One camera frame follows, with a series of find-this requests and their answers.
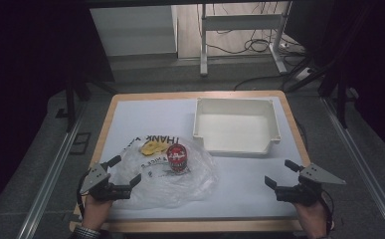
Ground white table mat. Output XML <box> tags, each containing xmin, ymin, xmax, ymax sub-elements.
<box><xmin>99</xmin><ymin>97</ymin><xmax>313</xmax><ymax>221</ymax></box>

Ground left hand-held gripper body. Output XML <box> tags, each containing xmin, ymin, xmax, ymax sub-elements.
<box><xmin>79</xmin><ymin>161</ymin><xmax>133</xmax><ymax>202</ymax></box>

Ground person's right hand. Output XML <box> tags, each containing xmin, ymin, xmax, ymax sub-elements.
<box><xmin>293</xmin><ymin>198</ymin><xmax>331</xmax><ymax>239</ymax></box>

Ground white power strip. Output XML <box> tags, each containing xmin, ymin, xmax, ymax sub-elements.
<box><xmin>294</xmin><ymin>67</ymin><xmax>314</xmax><ymax>82</ymax></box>

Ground black floor outlet frame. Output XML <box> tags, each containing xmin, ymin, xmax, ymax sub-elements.
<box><xmin>70</xmin><ymin>131</ymin><xmax>93</xmax><ymax>155</ymax></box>

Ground person's left hand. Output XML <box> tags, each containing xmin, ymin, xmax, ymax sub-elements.
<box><xmin>81</xmin><ymin>193</ymin><xmax>114</xmax><ymax>232</ymax></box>

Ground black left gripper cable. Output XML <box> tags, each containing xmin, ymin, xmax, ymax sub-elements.
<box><xmin>76</xmin><ymin>170</ymin><xmax>92</xmax><ymax>217</ymax></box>

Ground white plastic bin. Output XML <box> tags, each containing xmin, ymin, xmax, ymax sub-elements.
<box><xmin>192</xmin><ymin>97</ymin><xmax>283</xmax><ymax>157</ymax></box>

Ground white metal desk frame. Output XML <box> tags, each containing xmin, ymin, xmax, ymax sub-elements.
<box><xmin>199</xmin><ymin>2</ymin><xmax>289</xmax><ymax>78</ymax></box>

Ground red can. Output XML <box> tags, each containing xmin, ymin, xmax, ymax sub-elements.
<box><xmin>165</xmin><ymin>142</ymin><xmax>188</xmax><ymax>173</ymax></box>

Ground clear printed plastic bag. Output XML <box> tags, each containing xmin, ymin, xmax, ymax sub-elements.
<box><xmin>108</xmin><ymin>133</ymin><xmax>220</xmax><ymax>211</ymax></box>

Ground black stand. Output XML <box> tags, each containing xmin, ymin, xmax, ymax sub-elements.
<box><xmin>336</xmin><ymin>81</ymin><xmax>349</xmax><ymax>129</ymax></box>
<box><xmin>64</xmin><ymin>78</ymin><xmax>93</xmax><ymax>133</ymax></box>

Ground black floor cables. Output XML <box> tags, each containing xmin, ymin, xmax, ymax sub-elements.
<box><xmin>196</xmin><ymin>1</ymin><xmax>308</xmax><ymax>93</ymax></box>

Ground white cabinet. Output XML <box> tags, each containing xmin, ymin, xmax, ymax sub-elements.
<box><xmin>90</xmin><ymin>5</ymin><xmax>178</xmax><ymax>58</ymax></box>

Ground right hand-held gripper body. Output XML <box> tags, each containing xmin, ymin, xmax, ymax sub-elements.
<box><xmin>274</xmin><ymin>162</ymin><xmax>347</xmax><ymax>207</ymax></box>

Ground aluminium rail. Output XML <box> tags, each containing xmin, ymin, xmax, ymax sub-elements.
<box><xmin>15</xmin><ymin>103</ymin><xmax>89</xmax><ymax>239</ymax></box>
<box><xmin>321</xmin><ymin>98</ymin><xmax>385</xmax><ymax>238</ymax></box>

